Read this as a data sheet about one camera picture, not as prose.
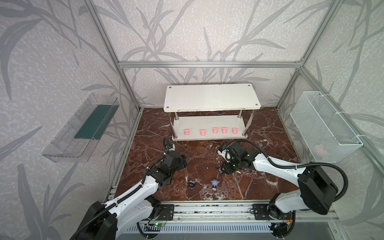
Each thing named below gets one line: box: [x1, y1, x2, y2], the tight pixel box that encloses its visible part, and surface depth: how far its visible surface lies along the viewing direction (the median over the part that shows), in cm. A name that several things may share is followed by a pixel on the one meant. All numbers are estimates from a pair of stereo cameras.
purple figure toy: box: [210, 179, 221, 191], surface depth 82 cm
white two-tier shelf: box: [163, 83, 261, 141], surface depth 85 cm
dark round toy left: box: [188, 180, 196, 189], surface depth 81 cm
